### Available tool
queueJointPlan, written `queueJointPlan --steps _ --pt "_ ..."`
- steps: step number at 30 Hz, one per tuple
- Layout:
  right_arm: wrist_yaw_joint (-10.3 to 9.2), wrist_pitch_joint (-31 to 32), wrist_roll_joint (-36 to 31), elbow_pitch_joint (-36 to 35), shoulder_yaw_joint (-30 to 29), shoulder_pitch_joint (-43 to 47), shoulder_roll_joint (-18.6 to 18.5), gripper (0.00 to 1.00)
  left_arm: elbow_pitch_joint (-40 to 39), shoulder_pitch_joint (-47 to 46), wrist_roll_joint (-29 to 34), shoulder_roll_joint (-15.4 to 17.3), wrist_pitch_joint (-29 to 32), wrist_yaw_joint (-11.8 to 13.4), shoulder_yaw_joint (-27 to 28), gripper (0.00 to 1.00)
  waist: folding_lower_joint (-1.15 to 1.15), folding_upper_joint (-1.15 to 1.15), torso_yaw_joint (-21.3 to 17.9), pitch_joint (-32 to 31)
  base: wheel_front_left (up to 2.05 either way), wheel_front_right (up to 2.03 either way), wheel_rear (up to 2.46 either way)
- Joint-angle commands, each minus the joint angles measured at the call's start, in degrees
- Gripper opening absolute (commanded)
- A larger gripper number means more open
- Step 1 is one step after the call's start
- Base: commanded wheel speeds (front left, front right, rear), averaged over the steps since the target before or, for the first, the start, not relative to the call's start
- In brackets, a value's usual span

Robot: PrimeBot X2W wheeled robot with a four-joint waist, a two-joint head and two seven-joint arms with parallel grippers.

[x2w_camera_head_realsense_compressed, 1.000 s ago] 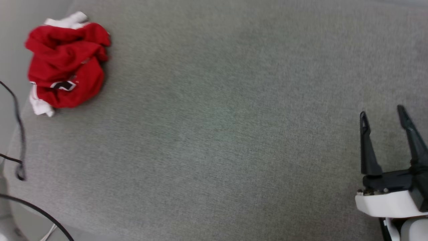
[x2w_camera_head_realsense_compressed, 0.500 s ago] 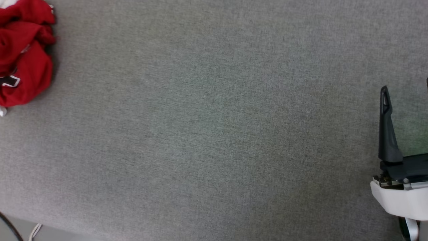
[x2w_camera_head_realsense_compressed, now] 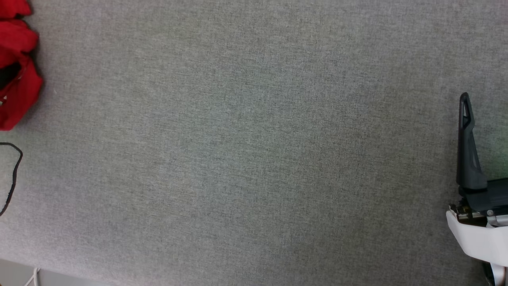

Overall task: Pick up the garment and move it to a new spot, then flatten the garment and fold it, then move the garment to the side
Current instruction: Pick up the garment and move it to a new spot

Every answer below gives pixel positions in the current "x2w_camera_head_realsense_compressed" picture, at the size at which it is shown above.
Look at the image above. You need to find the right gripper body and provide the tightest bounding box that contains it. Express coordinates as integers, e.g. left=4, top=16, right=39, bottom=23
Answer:
left=446, top=178, right=508, bottom=267

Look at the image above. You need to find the grey fabric sofa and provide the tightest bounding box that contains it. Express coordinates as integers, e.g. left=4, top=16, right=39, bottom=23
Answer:
left=0, top=0, right=508, bottom=286

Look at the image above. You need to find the white cable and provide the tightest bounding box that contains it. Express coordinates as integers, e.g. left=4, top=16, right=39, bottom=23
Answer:
left=24, top=267, right=41, bottom=286

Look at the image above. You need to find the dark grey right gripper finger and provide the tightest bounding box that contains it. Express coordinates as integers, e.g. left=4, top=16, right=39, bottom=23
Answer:
left=456, top=92, right=488, bottom=191

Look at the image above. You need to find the red garment with white trim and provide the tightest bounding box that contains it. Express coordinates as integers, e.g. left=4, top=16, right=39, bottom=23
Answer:
left=0, top=0, right=44, bottom=131

